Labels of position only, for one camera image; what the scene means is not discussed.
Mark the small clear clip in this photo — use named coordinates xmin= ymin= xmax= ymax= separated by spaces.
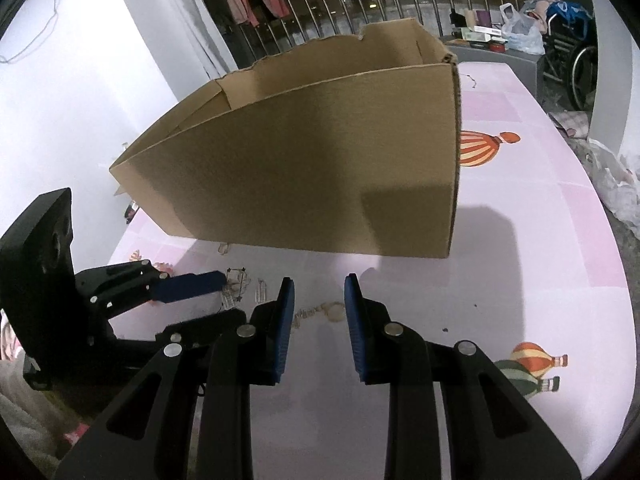
xmin=255 ymin=278 xmax=268 ymax=304

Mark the large brown cardboard box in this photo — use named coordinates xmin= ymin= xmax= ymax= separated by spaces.
xmin=111 ymin=18 xmax=461 ymax=258

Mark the wheelchair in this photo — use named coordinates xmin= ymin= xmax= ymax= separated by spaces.
xmin=544 ymin=0 xmax=598 ymax=110

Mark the white plastic bag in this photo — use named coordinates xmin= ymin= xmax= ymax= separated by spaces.
xmin=499 ymin=3 xmax=544 ymax=56

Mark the metal balcony railing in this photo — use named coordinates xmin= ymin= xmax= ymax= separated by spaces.
xmin=219 ymin=0 xmax=576 ymax=68

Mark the pink balloon print tablecloth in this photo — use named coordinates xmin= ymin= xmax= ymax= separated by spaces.
xmin=112 ymin=63 xmax=637 ymax=479

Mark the gold clover earring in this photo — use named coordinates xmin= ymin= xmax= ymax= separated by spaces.
xmin=220 ymin=268 xmax=250 ymax=310

